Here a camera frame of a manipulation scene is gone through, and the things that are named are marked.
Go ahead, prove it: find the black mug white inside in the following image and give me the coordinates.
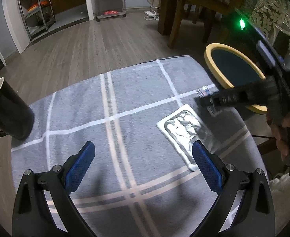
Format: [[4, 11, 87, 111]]
[[0, 77, 35, 140]]

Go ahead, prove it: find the grey plaid table mat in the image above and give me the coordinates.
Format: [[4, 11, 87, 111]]
[[11, 56, 265, 236]]

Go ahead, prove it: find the person's right hand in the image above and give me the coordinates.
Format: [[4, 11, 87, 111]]
[[266, 110, 290, 161]]

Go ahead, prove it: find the small clear wrapper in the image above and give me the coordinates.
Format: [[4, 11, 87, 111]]
[[196, 84, 220, 117]]

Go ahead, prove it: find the wooden chair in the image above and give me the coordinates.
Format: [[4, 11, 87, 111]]
[[158, 0, 243, 49]]

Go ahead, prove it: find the teal bin yellow rim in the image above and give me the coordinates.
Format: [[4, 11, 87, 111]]
[[204, 42, 269, 115]]

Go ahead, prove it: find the white power strip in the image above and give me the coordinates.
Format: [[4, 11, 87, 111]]
[[144, 10, 159, 21]]

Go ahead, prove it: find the silver foil blister tray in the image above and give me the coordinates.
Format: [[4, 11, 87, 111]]
[[156, 104, 221, 172]]

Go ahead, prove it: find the metal kitchen rack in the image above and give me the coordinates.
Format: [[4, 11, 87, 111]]
[[18, 0, 56, 40]]

